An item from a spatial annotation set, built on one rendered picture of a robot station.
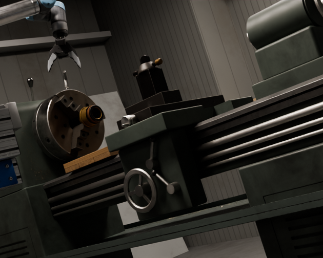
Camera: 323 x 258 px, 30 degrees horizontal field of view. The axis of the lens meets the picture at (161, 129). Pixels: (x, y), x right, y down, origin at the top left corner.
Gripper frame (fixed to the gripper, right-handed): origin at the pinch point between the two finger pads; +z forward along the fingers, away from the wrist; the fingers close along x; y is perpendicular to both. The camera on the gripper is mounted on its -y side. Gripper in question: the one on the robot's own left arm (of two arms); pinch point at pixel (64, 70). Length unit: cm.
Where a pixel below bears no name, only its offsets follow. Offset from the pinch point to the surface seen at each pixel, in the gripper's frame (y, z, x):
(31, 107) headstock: -2.9, 17.2, 16.9
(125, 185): -61, 68, -18
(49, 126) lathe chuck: -16.5, 31.0, 8.6
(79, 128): -13.1, 32.7, -3.8
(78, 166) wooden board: -26, 52, -2
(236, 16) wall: 247, -125, -157
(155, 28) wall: 274, -134, -82
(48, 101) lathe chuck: -12.9, 18.5, 8.3
